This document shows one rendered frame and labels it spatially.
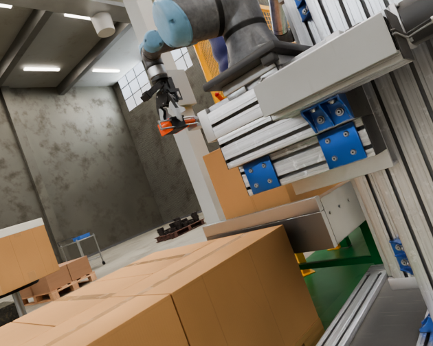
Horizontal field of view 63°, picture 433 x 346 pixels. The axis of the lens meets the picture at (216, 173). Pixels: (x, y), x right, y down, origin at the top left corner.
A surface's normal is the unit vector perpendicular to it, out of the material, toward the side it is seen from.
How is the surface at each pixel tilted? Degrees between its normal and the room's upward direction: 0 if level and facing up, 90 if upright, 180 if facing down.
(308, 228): 90
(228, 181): 90
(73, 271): 90
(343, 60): 90
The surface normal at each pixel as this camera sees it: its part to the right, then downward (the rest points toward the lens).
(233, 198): -0.65, 0.22
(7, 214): 0.71, -0.29
